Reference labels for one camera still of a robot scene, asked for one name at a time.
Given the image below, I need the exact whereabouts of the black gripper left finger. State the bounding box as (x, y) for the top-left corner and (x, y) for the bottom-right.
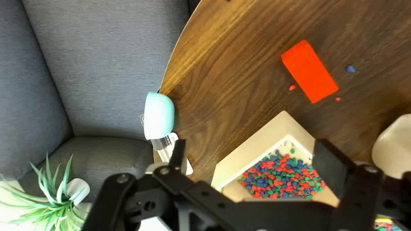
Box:
(169, 139), (186, 173)

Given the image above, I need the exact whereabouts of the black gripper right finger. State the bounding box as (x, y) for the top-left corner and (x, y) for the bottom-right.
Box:
(312, 138), (355, 198)

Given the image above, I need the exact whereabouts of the colourful beads pile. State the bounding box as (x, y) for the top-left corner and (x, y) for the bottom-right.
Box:
(237, 147), (326, 198)

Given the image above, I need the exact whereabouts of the teal measuring scoop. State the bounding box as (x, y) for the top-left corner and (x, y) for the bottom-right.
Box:
(142, 91), (178, 162)

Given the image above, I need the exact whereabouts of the white plastic jug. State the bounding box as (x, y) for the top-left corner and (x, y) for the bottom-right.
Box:
(371, 114), (411, 178)

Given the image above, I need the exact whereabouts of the white square tray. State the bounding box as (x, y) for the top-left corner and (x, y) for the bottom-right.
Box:
(210, 111), (339, 206)

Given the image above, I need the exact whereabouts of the blue candy bead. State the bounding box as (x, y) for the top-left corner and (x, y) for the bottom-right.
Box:
(345, 65), (355, 73)

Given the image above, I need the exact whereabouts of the round wooden table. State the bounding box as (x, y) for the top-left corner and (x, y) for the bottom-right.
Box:
(160, 0), (411, 180)

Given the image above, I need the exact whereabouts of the orange rectangular block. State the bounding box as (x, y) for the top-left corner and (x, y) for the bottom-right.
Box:
(280, 39), (339, 102)

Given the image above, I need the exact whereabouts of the green potted plant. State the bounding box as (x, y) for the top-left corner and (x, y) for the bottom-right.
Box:
(0, 156), (91, 231)

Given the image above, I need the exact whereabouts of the grey sofa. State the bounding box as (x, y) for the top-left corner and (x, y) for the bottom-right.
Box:
(0, 0), (199, 194)

